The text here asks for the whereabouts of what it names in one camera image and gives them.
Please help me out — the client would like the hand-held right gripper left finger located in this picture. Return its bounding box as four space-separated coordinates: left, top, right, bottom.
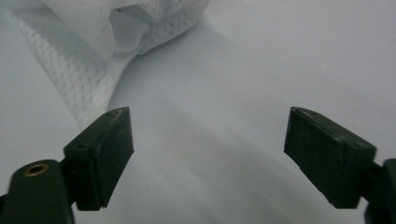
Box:
63 106 135 212

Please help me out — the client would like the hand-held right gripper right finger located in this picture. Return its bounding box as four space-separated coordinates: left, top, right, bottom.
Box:
283 106 377 210

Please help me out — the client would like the white mesh garment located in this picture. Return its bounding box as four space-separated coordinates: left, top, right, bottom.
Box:
6 0 211 131

